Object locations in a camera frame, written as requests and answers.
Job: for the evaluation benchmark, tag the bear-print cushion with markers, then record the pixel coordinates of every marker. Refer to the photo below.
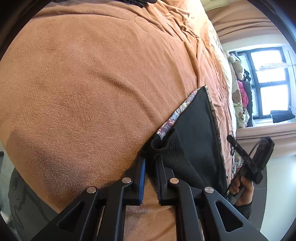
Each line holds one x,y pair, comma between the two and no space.
235,97

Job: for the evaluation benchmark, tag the pink cloth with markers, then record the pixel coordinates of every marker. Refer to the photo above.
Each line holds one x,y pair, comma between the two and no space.
243,92

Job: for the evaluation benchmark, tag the person's right forearm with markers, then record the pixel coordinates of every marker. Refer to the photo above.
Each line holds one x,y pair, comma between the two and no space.
245,210

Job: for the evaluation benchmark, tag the person's legs in grey pyjamas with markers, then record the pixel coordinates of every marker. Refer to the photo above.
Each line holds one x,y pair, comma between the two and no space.
25,208

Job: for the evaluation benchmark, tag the dark plush pile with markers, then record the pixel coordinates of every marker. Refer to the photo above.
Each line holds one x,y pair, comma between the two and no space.
249,92

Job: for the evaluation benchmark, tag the pink curtain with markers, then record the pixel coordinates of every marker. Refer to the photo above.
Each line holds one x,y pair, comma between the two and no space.
242,25
266,132

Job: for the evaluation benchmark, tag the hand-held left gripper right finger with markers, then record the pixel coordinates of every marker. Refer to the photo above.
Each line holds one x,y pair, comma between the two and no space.
161,185

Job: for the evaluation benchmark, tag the orange blanket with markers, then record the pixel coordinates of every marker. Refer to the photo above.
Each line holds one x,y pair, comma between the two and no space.
92,81

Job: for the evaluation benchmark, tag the dark hanging garment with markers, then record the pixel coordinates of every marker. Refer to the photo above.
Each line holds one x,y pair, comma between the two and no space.
282,115

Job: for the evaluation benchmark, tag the black-framed window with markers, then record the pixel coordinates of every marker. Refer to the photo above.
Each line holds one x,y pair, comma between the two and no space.
268,69

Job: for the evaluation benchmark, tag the white plush toy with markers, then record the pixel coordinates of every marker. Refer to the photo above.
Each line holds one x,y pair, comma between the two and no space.
238,67

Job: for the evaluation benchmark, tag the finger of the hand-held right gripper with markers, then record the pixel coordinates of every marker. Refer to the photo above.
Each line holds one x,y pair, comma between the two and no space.
235,146

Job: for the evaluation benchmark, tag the black pants with patterned trim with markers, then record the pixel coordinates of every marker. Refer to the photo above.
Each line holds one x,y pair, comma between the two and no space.
198,120

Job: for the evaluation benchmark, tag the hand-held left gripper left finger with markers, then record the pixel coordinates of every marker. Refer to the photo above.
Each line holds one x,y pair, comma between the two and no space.
142,178

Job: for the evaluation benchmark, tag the dark bag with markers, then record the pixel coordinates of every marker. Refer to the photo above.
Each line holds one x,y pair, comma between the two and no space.
145,1

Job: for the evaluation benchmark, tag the person's right hand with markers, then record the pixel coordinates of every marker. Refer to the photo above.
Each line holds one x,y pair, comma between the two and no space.
245,192

